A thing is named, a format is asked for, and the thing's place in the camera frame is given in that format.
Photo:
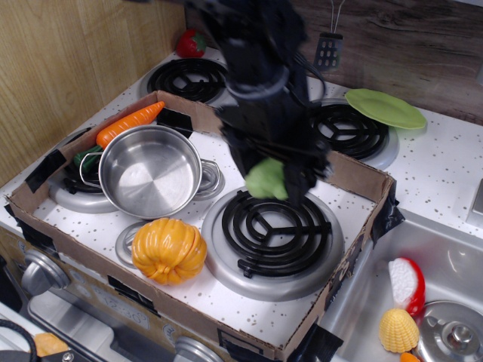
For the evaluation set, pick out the silver stove knob bottom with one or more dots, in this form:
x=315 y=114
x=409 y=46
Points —
x=187 y=349

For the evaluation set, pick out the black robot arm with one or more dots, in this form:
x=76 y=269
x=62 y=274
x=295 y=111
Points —
x=259 y=41

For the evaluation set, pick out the front right black burner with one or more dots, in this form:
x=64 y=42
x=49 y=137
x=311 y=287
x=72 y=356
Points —
x=270 y=250

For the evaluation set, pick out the yellow toy corn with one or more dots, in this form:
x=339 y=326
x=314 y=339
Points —
x=398 y=332

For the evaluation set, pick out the front left black burner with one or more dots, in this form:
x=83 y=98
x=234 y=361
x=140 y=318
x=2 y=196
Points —
x=67 y=189

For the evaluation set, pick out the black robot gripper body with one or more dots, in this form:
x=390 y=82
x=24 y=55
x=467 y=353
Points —
x=281 y=118

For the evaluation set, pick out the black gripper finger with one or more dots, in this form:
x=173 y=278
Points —
x=302 y=174
x=243 y=149

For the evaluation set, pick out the green toy broccoli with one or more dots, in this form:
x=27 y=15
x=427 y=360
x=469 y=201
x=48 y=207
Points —
x=267 y=180

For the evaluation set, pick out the orange toy carrot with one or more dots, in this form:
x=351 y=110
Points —
x=141 y=117

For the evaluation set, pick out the back right black burner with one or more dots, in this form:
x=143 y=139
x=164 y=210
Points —
x=349 y=132

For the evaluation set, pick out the steel pot lid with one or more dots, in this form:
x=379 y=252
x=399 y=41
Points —
x=449 y=331

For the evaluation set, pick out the hanging metal spatula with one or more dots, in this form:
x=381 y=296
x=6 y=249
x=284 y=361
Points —
x=330 y=44

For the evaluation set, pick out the silver stove knob left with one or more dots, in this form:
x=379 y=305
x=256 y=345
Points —
x=42 y=274

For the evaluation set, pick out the stainless steel pot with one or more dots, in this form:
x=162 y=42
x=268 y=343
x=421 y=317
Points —
x=151 y=172

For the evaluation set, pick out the small orange toy in sink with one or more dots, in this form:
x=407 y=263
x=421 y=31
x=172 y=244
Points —
x=408 y=357

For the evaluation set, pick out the green plastic plate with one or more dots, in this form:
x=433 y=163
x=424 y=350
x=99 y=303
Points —
x=386 y=109

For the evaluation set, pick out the red white toy pepper slice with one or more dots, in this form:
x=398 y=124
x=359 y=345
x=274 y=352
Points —
x=408 y=285

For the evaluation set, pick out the orange toy pumpkin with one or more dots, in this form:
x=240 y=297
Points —
x=169 y=251

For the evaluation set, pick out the red toy strawberry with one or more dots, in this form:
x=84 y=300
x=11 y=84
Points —
x=191 y=44

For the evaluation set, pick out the silver stove knob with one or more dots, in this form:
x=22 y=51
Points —
x=187 y=349
x=42 y=274

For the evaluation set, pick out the orange toy piece bottom left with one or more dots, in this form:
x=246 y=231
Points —
x=47 y=344

